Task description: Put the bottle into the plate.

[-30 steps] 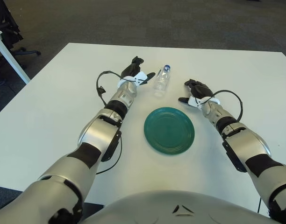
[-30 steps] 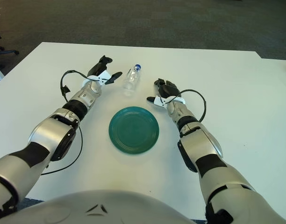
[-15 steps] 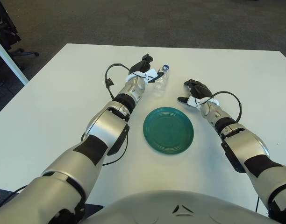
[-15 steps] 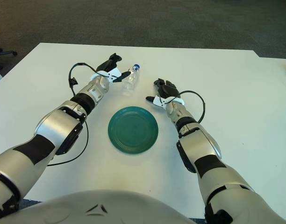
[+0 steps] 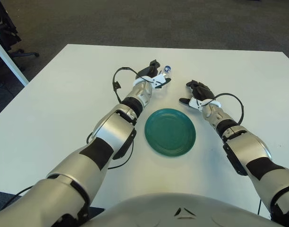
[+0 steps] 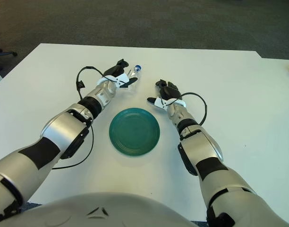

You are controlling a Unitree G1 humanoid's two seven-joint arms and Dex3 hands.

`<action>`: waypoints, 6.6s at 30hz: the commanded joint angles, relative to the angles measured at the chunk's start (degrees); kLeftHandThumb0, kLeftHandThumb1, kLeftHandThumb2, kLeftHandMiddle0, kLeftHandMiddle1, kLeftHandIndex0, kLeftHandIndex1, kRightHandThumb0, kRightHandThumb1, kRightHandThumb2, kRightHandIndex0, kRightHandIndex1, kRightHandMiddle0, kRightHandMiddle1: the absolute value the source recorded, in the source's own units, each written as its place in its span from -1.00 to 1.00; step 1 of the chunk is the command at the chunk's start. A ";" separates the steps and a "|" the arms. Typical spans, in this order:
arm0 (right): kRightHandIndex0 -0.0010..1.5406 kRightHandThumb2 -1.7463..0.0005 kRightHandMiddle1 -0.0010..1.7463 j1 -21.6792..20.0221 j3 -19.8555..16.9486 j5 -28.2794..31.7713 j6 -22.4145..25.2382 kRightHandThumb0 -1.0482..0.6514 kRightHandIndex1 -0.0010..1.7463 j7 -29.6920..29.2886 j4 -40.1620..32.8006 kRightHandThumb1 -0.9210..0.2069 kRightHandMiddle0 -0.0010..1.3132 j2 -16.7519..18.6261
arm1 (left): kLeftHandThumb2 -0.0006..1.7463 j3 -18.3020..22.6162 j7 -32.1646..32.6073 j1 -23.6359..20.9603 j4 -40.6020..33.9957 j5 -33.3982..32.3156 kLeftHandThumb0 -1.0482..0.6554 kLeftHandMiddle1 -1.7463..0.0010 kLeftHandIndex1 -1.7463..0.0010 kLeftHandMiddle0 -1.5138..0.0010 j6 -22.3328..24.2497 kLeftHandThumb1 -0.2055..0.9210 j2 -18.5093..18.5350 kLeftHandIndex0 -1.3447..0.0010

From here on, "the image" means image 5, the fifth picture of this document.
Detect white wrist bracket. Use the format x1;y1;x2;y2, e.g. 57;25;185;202
188;98;222;111
132;74;166;88

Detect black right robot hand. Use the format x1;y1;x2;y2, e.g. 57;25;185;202
178;79;216;107

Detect green round plate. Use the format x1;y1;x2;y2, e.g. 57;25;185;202
144;108;196;157

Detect silver robot torso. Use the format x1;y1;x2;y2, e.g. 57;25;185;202
87;192;277;227

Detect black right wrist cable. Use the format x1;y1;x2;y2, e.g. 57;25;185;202
214;93;245;125

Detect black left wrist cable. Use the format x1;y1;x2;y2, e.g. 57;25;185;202
112;67;138;105

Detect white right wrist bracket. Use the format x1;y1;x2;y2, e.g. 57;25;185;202
188;98;222;111

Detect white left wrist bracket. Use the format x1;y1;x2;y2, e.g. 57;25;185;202
132;74;166;88

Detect black office chair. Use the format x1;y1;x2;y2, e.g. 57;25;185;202
0;0;40;71

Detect clear bottle with blue cap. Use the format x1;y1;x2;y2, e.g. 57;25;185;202
158;65;173;80

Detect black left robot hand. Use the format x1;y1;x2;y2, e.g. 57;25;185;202
136;60;171;89

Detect black left elbow cable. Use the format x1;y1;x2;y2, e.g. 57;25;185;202
86;132;134;170

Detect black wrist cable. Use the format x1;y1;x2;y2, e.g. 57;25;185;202
112;67;138;105
214;93;245;125

